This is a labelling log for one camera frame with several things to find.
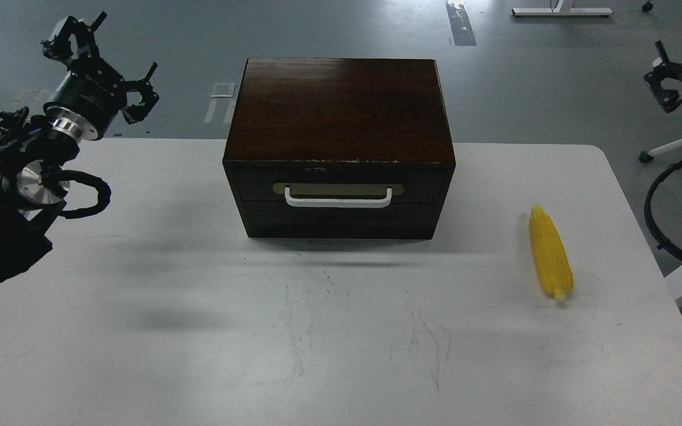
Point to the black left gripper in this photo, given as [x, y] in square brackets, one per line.
[92, 88]

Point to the yellow corn cob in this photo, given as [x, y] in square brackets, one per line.
[554, 271]

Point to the wooden drawer with white handle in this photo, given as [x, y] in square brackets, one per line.
[410, 183]

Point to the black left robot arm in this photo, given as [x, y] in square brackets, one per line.
[35, 186]

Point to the dark wooden drawer cabinet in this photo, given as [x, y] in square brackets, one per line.
[310, 109]

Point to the white chair leg with caster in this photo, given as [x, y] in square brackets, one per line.
[648, 156]

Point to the white desk leg base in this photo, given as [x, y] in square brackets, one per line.
[562, 9]

